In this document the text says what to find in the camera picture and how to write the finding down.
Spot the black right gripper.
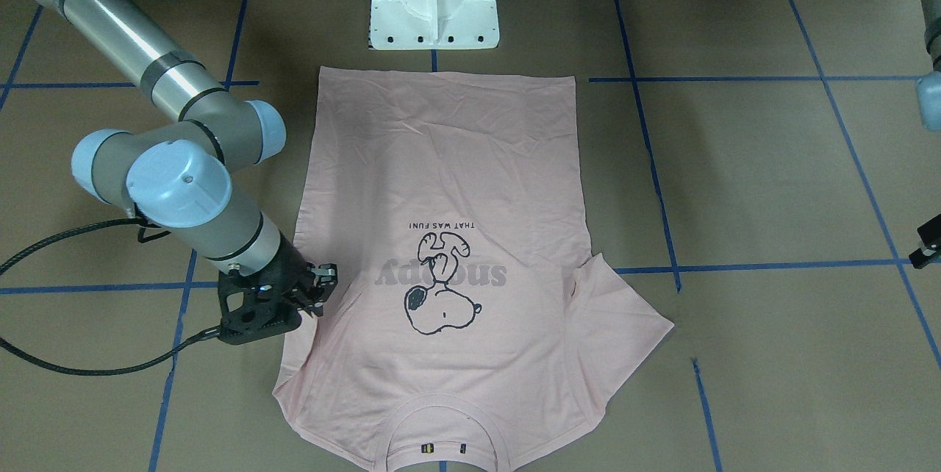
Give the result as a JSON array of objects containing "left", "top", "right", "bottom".
[{"left": 250, "top": 242, "right": 338, "bottom": 317}]

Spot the pink snoopy t-shirt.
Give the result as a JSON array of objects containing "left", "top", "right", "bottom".
[{"left": 273, "top": 68, "right": 673, "bottom": 471}]

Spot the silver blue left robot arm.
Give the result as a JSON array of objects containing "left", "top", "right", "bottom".
[{"left": 915, "top": 0, "right": 940, "bottom": 132}]

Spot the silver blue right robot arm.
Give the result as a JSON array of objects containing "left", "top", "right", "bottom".
[{"left": 2, "top": 0, "right": 329, "bottom": 335}]

